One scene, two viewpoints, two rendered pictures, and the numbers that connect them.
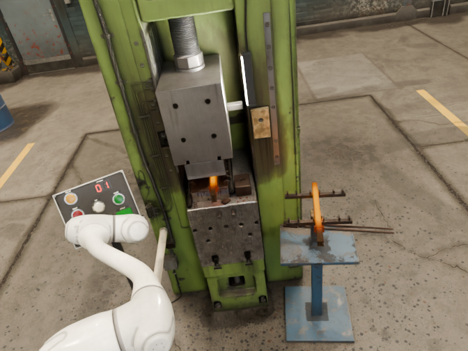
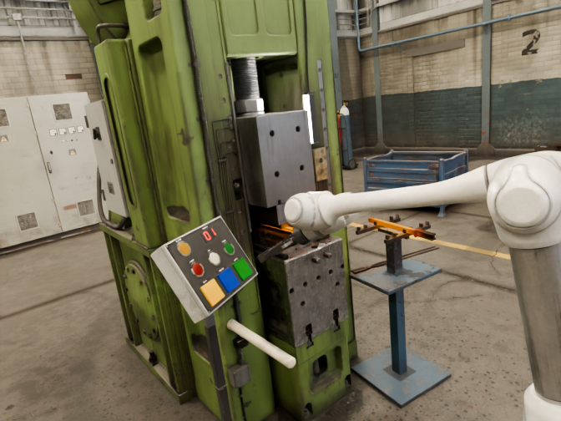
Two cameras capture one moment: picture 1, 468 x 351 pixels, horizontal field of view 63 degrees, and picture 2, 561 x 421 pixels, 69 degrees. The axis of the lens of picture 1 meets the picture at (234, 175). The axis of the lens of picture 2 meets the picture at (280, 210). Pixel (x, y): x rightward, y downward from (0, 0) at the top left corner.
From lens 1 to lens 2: 149 cm
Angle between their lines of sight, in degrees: 40
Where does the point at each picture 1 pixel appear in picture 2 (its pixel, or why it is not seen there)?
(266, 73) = (320, 114)
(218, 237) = (311, 295)
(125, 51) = (209, 83)
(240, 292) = (327, 381)
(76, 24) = not seen: outside the picture
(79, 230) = (315, 200)
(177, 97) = (275, 123)
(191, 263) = (259, 371)
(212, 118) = (300, 148)
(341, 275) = (386, 338)
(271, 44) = (323, 87)
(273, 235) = not seen: hidden behind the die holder
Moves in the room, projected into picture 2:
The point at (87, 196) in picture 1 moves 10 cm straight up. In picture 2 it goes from (199, 245) to (194, 218)
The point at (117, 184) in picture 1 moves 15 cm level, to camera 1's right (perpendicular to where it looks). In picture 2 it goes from (222, 232) to (252, 221)
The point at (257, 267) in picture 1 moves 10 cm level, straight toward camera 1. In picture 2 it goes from (343, 332) to (357, 339)
